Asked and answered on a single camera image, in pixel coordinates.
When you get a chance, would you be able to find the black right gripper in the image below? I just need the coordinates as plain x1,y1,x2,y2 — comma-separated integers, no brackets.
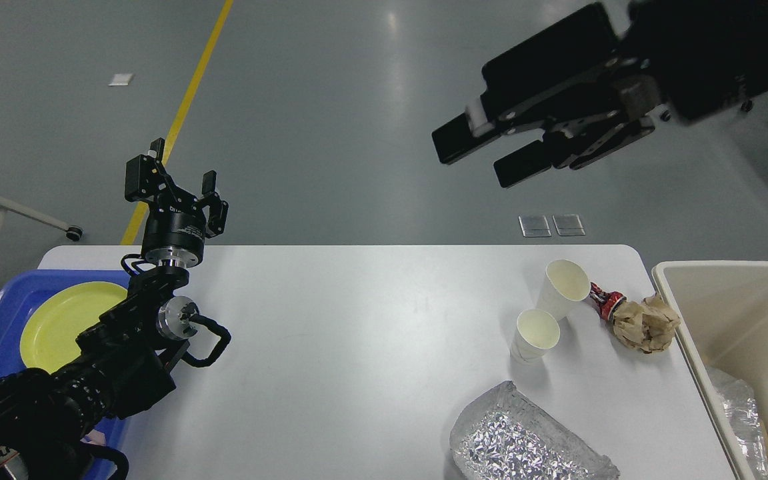
432,1,768,188

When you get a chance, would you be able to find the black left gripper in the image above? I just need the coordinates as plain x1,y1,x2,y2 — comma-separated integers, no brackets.
124,139,229,267

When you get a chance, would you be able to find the yellow plastic plate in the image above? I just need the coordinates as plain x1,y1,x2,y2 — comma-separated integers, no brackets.
19,281,126,373

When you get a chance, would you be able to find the brown paper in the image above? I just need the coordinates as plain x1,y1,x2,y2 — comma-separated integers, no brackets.
612,294,681,353

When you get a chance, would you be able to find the silver foil wrapper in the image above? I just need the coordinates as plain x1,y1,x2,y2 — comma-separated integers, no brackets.
450,381,621,479

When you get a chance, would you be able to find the clear silver foil bag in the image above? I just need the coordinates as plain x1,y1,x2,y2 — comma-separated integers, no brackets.
706,367,768,479

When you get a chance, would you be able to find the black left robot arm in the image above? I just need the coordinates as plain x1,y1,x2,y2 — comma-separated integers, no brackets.
0,139,231,479

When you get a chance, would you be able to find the right metal floor plate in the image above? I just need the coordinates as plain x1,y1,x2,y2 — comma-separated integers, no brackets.
552,215,586,237

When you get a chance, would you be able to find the metal floor plate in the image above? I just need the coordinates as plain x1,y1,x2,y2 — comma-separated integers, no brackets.
518,215,553,238
552,215,586,237

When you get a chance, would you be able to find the left metal floor plate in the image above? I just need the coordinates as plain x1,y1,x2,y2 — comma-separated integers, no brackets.
518,215,553,238

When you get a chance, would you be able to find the small white cup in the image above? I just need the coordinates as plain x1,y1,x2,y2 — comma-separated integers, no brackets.
535,259,591,320

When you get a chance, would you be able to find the crushed red soda can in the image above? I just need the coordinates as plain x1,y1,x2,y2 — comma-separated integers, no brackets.
589,282,627,324

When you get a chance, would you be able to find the white paper cup front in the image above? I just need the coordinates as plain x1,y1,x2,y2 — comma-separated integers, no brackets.
509,308,561,363

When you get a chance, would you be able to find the blue plastic tray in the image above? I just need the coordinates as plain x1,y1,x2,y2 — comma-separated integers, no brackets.
0,270,128,479

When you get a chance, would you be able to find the pink mug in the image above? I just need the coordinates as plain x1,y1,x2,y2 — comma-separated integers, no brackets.
81,429,107,446

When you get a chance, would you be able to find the beige plastic bin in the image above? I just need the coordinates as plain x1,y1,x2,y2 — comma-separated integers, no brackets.
652,261,768,479

